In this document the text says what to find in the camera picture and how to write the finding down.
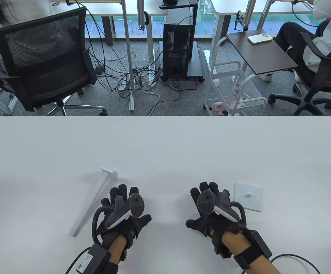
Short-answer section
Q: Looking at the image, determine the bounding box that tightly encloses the person's right hand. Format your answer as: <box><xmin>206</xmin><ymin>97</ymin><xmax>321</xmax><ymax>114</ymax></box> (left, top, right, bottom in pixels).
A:
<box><xmin>186</xmin><ymin>182</ymin><xmax>246</xmax><ymax>243</ymax></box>

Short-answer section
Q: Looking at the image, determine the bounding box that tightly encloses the person's left hand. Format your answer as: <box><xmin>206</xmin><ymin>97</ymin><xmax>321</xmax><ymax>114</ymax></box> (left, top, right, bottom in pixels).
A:
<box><xmin>100</xmin><ymin>184</ymin><xmax>152</xmax><ymax>249</ymax></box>

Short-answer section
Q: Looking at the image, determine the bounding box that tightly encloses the white T-shaped stand pole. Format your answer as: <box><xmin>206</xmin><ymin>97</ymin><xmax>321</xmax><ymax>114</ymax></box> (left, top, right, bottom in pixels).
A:
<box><xmin>69</xmin><ymin>165</ymin><xmax>119</xmax><ymax>238</ymax></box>

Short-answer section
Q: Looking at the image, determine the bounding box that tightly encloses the white headphone stand base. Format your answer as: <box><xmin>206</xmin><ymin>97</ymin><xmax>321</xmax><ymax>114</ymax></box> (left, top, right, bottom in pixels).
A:
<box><xmin>234</xmin><ymin>182</ymin><xmax>263</xmax><ymax>212</ymax></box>

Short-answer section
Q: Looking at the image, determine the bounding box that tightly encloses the person's left forearm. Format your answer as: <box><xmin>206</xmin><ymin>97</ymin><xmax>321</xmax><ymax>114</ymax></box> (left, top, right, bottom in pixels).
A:
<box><xmin>107</xmin><ymin>235</ymin><xmax>129</xmax><ymax>274</ymax></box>

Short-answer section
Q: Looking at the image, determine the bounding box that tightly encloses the grey white left hand controller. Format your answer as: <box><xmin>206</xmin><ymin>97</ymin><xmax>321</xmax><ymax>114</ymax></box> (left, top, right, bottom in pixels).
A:
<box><xmin>105</xmin><ymin>193</ymin><xmax>145</xmax><ymax>229</ymax></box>

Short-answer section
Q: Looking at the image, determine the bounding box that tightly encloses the grey white hand controller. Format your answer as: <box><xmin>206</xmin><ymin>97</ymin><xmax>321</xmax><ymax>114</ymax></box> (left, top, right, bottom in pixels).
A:
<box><xmin>105</xmin><ymin>193</ymin><xmax>145</xmax><ymax>229</ymax></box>
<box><xmin>197</xmin><ymin>191</ymin><xmax>239</xmax><ymax>223</ymax></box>

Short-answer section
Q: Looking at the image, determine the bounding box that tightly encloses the grey white right hand controller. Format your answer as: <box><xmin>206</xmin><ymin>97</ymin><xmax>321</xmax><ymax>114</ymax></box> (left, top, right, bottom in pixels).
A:
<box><xmin>197</xmin><ymin>191</ymin><xmax>239</xmax><ymax>223</ymax></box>

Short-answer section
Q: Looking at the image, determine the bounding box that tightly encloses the black left wrist sensor box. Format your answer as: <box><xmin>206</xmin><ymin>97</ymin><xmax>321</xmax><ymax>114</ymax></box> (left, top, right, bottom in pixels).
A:
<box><xmin>75</xmin><ymin>243</ymin><xmax>111</xmax><ymax>274</ymax></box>

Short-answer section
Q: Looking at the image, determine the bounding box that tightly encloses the black wrist sensor box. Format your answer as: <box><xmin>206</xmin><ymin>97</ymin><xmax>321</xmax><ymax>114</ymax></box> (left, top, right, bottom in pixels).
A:
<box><xmin>247</xmin><ymin>230</ymin><xmax>272</xmax><ymax>259</ymax></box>
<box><xmin>75</xmin><ymin>243</ymin><xmax>111</xmax><ymax>274</ymax></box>

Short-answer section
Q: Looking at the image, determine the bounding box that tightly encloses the black right wrist sensor box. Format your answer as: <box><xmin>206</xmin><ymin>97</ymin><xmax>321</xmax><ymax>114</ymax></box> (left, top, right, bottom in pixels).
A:
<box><xmin>247</xmin><ymin>230</ymin><xmax>272</xmax><ymax>259</ymax></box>

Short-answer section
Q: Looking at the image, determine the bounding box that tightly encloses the black computer cart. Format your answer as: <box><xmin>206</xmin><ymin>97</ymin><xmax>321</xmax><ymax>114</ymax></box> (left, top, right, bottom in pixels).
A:
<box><xmin>157</xmin><ymin>0</ymin><xmax>204</xmax><ymax>83</ymax></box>

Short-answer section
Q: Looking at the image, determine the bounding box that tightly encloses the black computer tower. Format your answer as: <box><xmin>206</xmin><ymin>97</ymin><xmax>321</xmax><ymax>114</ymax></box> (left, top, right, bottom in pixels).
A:
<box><xmin>163</xmin><ymin>23</ymin><xmax>194</xmax><ymax>77</ymax></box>

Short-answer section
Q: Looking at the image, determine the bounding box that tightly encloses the black mesh office chair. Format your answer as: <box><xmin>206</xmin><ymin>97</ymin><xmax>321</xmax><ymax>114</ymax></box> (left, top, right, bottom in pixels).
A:
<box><xmin>0</xmin><ymin>6</ymin><xmax>108</xmax><ymax>116</ymax></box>

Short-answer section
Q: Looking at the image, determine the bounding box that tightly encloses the brown side table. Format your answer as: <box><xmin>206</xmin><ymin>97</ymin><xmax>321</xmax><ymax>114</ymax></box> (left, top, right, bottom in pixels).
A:
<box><xmin>210</xmin><ymin>29</ymin><xmax>298</xmax><ymax>86</ymax></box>

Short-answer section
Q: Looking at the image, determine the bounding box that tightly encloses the black office chair with armrests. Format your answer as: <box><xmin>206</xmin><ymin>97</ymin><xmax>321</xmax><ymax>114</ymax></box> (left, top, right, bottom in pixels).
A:
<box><xmin>268</xmin><ymin>31</ymin><xmax>331</xmax><ymax>116</ymax></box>

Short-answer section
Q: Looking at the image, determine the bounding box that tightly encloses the white phone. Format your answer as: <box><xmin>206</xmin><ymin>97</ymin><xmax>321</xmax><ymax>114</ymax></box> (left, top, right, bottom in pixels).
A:
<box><xmin>247</xmin><ymin>34</ymin><xmax>273</xmax><ymax>45</ymax></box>

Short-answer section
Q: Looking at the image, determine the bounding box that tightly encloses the white desk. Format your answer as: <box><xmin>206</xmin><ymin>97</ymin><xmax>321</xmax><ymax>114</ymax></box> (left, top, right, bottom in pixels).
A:
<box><xmin>51</xmin><ymin>0</ymin><xmax>168</xmax><ymax>69</ymax></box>
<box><xmin>211</xmin><ymin>0</ymin><xmax>314</xmax><ymax>37</ymax></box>

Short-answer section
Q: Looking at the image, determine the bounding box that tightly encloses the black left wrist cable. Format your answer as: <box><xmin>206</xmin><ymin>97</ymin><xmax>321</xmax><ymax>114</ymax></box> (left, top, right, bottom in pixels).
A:
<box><xmin>65</xmin><ymin>247</ymin><xmax>90</xmax><ymax>274</ymax></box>

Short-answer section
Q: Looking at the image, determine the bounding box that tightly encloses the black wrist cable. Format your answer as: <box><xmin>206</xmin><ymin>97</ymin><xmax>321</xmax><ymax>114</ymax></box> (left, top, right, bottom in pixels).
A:
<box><xmin>65</xmin><ymin>247</ymin><xmax>90</xmax><ymax>274</ymax></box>
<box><xmin>270</xmin><ymin>254</ymin><xmax>320</xmax><ymax>274</ymax></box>

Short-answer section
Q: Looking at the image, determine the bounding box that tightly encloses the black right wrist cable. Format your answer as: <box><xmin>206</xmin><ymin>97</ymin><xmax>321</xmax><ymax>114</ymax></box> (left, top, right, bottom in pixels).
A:
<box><xmin>270</xmin><ymin>254</ymin><xmax>320</xmax><ymax>274</ymax></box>

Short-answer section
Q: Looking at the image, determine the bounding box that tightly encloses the white wire trolley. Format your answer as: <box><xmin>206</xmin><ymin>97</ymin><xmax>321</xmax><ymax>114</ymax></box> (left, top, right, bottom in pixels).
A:
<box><xmin>203</xmin><ymin>61</ymin><xmax>268</xmax><ymax>116</ymax></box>

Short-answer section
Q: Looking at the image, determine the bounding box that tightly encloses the bundle of black cables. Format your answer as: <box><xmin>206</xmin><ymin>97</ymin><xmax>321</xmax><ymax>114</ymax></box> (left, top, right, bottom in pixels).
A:
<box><xmin>77</xmin><ymin>0</ymin><xmax>198</xmax><ymax>99</ymax></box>

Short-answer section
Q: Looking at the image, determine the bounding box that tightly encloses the tall aluminium profile post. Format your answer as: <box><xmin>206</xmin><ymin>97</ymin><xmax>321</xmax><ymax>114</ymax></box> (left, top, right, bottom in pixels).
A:
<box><xmin>122</xmin><ymin>0</ymin><xmax>136</xmax><ymax>111</ymax></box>

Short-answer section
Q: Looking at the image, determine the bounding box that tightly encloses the white metal frame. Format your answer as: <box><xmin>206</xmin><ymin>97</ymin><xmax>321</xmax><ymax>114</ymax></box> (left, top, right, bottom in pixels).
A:
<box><xmin>0</xmin><ymin>77</ymin><xmax>19</xmax><ymax>114</ymax></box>

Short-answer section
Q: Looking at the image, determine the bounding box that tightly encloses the black clamp bracket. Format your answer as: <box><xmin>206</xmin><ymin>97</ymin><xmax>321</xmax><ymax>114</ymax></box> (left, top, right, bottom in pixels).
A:
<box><xmin>234</xmin><ymin>11</ymin><xmax>250</xmax><ymax>32</ymax></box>

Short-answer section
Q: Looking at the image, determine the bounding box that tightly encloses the short aluminium profile post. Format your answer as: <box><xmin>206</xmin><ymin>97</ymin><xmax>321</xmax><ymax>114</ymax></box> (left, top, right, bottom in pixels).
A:
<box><xmin>137</xmin><ymin>0</ymin><xmax>146</xmax><ymax>30</ymax></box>

